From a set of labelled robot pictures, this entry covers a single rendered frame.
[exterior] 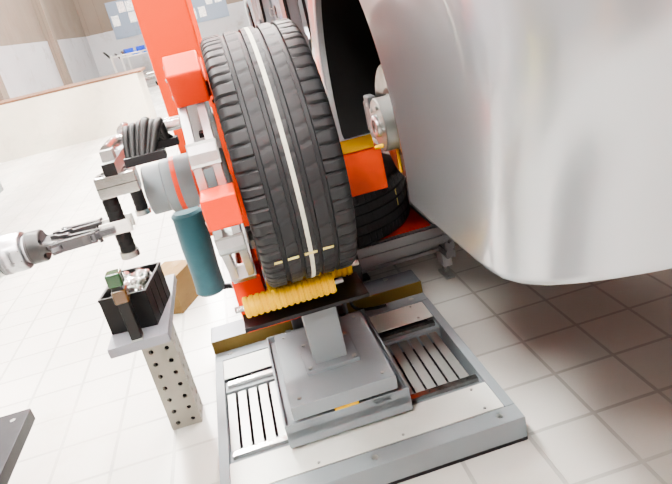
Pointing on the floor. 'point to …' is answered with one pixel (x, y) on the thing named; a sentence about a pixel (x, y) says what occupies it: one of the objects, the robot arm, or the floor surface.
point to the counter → (72, 113)
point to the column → (174, 382)
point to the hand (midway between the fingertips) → (118, 224)
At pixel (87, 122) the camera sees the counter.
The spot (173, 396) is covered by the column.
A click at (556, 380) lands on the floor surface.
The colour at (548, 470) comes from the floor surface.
